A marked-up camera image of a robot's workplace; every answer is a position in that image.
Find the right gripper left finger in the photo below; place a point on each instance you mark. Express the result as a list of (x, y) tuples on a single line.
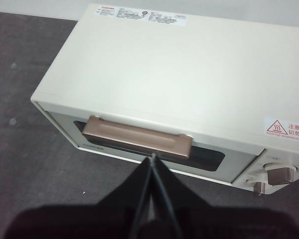
[(89, 224)]

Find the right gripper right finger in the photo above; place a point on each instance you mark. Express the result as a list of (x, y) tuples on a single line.
[(226, 224)]

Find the beige oven knob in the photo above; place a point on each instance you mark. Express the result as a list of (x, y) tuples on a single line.
[(279, 174), (257, 188)]

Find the cream Toshiba toaster oven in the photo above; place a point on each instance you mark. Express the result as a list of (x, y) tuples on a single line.
[(164, 74)]

